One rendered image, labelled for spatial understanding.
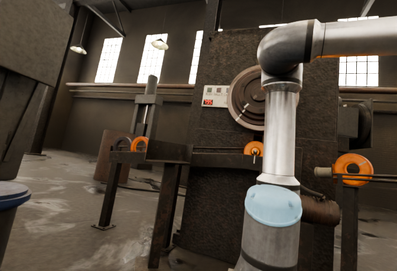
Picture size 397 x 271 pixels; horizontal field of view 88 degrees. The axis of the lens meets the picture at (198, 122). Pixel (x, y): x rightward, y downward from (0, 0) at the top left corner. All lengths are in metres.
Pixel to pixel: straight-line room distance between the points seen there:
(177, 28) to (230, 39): 8.61
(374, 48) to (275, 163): 0.33
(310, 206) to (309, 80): 0.87
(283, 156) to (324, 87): 1.12
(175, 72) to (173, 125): 2.36
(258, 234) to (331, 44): 0.43
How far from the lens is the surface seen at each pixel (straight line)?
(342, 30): 0.55
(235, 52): 1.81
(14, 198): 1.01
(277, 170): 0.61
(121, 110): 10.26
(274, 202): 0.47
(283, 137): 0.61
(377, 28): 0.56
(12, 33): 3.07
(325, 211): 1.26
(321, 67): 1.73
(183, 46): 9.75
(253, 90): 1.39
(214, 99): 1.66
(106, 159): 3.88
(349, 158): 1.28
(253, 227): 0.49
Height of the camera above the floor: 0.66
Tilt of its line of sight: 9 degrees up
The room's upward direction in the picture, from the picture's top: 9 degrees clockwise
